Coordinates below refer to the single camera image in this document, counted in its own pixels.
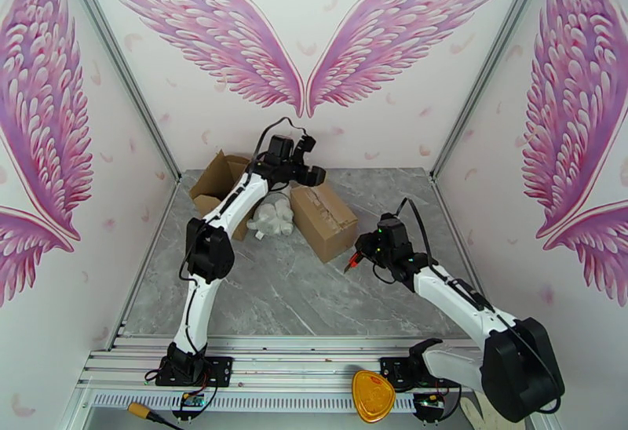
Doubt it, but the white work glove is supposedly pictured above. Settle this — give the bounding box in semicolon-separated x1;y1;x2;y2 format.
458;392;497;430

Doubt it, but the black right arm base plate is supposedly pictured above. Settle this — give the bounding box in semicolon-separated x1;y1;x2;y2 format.
380;356;462;391

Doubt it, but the red black power wire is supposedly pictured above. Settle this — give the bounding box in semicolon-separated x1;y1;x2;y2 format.
392;379;463;422
143;367;221;417

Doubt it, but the yellow plug black cable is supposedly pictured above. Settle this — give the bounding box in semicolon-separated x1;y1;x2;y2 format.
127;402;187;430

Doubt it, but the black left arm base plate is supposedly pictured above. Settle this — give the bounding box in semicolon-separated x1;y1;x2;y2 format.
155;355;233;388

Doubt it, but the white plastic bundle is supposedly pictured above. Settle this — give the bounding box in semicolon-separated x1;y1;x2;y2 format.
246;197;297;242

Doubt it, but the yellow rounded plastic case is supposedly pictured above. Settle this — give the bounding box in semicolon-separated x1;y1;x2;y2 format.
351;370;397;425

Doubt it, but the white slotted cable tray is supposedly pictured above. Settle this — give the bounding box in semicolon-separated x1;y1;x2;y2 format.
89;392;419;414

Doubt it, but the aluminium corner post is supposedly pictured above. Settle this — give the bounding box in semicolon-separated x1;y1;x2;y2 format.
53;0;184;184
430;0;561;180

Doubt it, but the aluminium rail frame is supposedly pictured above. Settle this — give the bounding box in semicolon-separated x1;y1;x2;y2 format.
62;334;561;430

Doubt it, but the brown taped cardboard box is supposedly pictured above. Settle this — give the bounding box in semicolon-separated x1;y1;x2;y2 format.
189;150;256;242
288;183;360;264

